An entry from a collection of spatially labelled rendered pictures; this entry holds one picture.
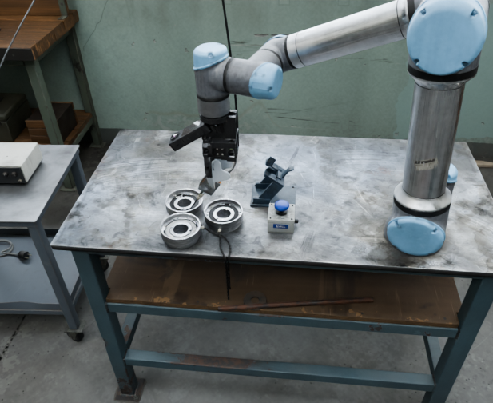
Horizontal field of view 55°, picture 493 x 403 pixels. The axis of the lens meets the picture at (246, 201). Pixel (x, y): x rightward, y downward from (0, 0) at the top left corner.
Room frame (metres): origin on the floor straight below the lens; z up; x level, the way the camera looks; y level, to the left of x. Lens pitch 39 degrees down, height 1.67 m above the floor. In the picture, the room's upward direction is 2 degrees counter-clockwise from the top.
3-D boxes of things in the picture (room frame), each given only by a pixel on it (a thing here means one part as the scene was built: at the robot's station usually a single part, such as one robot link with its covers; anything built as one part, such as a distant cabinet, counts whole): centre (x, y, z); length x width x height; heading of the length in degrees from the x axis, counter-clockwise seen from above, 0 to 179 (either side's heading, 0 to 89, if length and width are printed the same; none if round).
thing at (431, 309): (1.13, -0.11, 0.40); 1.17 x 0.59 x 0.80; 83
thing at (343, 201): (1.13, -0.11, 0.79); 1.20 x 0.60 x 0.02; 83
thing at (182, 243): (0.92, 0.17, 0.82); 0.10 x 0.10 x 0.04
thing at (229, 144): (0.99, 0.06, 1.07); 0.09 x 0.08 x 0.12; 83
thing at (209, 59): (0.99, 0.07, 1.23); 0.09 x 0.08 x 0.11; 65
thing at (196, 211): (1.03, 0.17, 0.82); 0.10 x 0.10 x 0.04
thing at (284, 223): (0.96, -0.10, 0.82); 0.08 x 0.07 x 0.05; 83
